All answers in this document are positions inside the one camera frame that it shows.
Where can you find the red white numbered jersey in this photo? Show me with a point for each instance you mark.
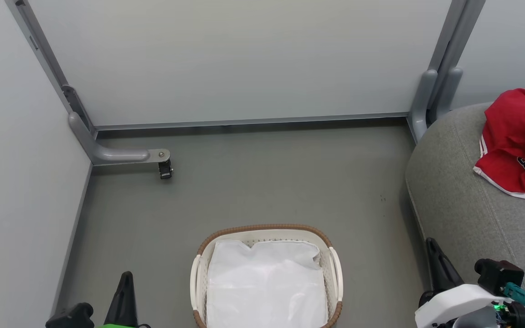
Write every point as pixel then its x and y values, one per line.
pixel 513 132

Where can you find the white basket with brown rim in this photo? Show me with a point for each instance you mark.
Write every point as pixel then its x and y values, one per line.
pixel 267 227

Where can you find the white cloth basket liner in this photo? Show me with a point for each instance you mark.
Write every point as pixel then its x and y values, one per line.
pixel 267 287

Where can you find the grey fabric sofa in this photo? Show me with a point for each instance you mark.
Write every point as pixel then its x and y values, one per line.
pixel 463 205

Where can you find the black caster wheel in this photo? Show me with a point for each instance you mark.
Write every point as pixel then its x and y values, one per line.
pixel 165 170

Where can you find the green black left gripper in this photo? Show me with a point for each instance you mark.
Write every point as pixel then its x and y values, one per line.
pixel 119 326

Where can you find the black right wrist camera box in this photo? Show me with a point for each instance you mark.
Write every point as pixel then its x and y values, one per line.
pixel 499 273

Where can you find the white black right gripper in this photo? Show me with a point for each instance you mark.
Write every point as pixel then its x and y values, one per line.
pixel 449 303

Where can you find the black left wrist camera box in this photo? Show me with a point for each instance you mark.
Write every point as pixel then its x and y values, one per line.
pixel 73 316

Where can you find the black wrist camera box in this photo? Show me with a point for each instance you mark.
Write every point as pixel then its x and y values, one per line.
pixel 499 273
pixel 73 316

